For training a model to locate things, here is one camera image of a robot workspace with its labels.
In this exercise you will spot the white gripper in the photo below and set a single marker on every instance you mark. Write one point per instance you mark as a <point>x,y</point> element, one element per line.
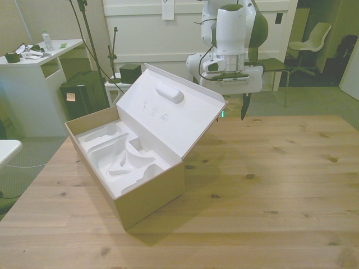
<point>246,82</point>

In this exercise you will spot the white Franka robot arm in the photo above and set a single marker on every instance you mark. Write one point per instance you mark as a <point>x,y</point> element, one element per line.
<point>230,30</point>

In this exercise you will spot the brown cardboard box with lid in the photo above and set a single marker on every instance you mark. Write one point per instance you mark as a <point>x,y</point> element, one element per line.
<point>157,179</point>

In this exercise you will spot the black cube box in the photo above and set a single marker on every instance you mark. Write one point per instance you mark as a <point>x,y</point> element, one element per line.
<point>129,73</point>

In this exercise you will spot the white moulded box insert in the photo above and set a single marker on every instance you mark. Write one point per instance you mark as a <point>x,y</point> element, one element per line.
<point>131,179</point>

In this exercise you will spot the dark seat metal-leg chair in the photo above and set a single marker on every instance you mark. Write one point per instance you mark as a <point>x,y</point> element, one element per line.
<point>273,64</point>

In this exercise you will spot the white shell chair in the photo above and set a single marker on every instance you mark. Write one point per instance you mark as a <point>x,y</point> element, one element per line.
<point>317,36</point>

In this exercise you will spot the black bag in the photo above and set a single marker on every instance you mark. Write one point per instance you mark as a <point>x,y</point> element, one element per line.
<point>345,46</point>

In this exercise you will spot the white paper sheet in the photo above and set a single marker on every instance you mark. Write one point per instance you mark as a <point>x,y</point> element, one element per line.
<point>167,9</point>

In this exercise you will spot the small white side table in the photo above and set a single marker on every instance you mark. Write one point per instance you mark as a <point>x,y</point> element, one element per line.
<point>113,91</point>

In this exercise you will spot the black microphone stand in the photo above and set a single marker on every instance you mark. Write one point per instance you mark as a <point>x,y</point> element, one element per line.
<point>112,56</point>

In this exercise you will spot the black equipment case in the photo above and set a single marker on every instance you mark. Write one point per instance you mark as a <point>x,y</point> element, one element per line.
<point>84,98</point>

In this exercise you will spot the black tripod pole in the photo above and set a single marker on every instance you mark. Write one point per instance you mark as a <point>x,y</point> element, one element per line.
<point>91,42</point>

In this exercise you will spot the yellow sticky note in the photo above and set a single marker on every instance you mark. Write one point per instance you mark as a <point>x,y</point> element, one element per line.
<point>70,97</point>

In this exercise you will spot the green sticky note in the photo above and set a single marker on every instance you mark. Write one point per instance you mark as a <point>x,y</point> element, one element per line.
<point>63,45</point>

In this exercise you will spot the clear plastic water bottle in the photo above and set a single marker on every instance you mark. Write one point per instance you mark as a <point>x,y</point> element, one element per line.
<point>48,42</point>

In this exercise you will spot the white device on desk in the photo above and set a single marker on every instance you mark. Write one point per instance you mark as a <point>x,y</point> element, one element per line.
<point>31,55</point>

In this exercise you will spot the white desk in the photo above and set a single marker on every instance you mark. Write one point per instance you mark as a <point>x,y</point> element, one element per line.
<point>25,84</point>

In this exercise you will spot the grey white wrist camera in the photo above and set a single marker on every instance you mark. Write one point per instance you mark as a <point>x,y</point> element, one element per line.
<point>213,66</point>

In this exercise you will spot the black wall switch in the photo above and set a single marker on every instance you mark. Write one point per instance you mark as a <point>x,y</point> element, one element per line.
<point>279,18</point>

